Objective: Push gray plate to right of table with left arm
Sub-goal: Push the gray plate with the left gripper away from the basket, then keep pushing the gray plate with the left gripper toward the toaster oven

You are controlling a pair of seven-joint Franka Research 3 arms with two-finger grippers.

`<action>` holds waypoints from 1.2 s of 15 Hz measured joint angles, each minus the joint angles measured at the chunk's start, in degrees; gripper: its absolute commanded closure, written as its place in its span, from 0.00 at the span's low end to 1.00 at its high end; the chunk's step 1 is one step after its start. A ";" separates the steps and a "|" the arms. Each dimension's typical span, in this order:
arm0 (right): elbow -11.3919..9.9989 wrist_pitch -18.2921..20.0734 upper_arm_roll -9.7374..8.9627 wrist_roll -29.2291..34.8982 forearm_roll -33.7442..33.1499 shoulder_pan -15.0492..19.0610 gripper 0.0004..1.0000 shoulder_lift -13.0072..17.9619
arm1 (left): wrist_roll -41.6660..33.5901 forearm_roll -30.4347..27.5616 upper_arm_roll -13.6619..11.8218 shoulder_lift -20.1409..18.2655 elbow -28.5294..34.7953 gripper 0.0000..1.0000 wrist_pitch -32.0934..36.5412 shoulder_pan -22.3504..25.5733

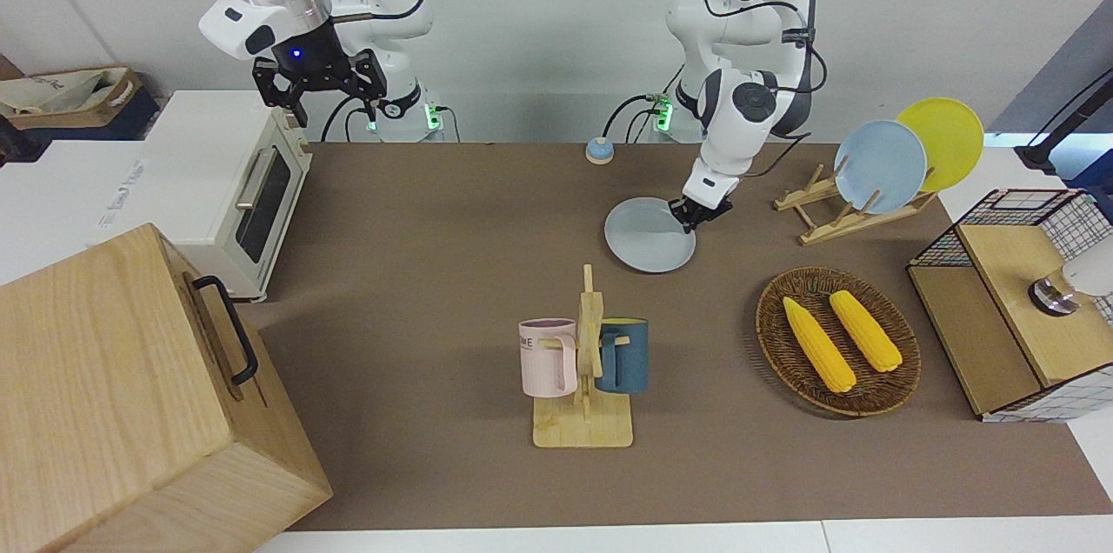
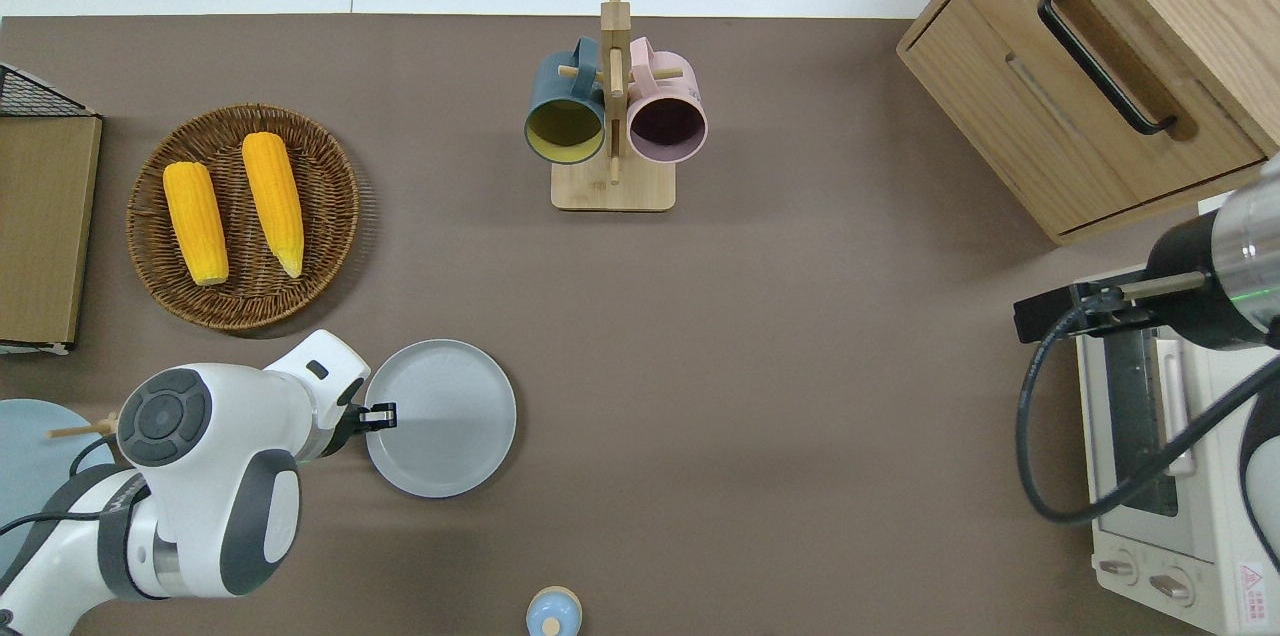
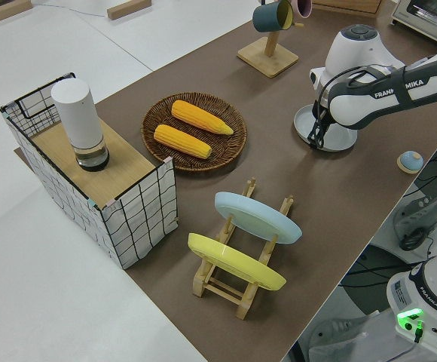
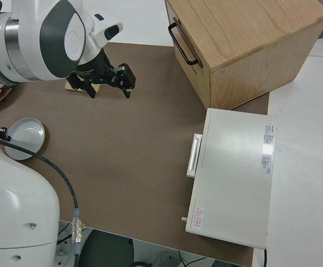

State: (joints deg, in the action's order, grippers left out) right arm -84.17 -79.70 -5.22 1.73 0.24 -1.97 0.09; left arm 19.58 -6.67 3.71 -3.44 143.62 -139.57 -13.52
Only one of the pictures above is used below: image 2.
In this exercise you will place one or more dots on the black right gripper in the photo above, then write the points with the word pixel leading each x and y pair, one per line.
pixel 1085 311

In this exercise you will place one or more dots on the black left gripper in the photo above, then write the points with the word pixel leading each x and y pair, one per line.
pixel 345 426

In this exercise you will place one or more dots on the gray plate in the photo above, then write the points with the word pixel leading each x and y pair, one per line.
pixel 450 446

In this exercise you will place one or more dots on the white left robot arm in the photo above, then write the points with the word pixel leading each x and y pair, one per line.
pixel 210 456

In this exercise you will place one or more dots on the wooden plate rack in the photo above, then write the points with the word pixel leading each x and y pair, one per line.
pixel 80 430

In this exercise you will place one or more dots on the light blue plate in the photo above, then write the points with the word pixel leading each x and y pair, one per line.
pixel 30 446

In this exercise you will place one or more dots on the white toaster oven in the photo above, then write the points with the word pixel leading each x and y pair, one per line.
pixel 1130 436

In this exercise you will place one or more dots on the brown wicker basket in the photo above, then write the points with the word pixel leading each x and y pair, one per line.
pixel 245 301

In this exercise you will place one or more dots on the yellow corn cob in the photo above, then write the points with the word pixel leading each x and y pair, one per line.
pixel 195 221
pixel 272 196

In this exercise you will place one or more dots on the small blue round button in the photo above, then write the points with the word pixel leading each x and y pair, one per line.
pixel 553 614

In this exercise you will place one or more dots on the wooden cabinet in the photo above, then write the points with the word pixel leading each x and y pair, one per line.
pixel 1000 56

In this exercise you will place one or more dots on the wooden mug tree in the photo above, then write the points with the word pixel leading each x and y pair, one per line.
pixel 612 191

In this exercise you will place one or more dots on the brown table mat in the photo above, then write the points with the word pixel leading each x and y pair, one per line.
pixel 760 336

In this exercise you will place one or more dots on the dark blue mug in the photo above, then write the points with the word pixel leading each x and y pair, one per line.
pixel 560 86

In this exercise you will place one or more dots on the pink mug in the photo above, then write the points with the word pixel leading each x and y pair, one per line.
pixel 667 86

